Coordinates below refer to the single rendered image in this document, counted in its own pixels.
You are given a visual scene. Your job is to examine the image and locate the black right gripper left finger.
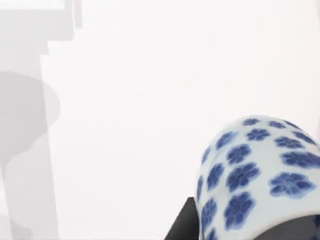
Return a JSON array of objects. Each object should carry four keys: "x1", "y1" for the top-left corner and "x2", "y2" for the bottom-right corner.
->
[{"x1": 163, "y1": 196, "x2": 201, "y2": 240}]

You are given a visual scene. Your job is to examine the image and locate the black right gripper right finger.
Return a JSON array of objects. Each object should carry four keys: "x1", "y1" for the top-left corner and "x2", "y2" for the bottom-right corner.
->
[{"x1": 257, "y1": 213, "x2": 320, "y2": 240}]

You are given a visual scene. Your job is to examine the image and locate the white cup with blue flowers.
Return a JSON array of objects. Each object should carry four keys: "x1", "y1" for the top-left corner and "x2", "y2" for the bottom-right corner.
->
[{"x1": 195, "y1": 114, "x2": 320, "y2": 240}]

